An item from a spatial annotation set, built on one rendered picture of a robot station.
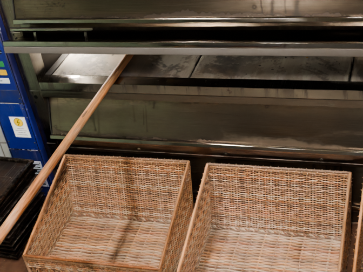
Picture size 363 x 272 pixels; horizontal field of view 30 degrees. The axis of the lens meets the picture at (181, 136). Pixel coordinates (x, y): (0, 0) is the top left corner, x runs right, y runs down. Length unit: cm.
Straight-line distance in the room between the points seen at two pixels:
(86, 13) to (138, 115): 46
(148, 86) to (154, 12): 32
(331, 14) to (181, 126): 75
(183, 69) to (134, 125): 30
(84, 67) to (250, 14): 81
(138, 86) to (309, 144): 67
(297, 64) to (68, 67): 91
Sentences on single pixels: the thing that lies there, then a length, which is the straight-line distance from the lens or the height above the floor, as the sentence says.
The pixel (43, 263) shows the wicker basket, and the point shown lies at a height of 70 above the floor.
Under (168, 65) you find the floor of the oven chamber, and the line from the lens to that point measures 263.
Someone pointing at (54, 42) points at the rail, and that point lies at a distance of 241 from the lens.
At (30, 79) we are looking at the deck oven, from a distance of 275.
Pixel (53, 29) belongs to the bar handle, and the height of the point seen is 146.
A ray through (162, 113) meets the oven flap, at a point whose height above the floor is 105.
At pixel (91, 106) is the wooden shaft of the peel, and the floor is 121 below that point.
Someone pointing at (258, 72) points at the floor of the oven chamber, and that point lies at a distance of 250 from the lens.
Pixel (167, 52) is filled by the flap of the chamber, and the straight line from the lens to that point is 225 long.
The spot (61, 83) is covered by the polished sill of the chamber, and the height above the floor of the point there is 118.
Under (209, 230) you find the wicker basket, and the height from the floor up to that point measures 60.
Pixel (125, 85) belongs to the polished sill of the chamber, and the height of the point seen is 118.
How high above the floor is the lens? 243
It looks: 35 degrees down
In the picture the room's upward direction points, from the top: 11 degrees counter-clockwise
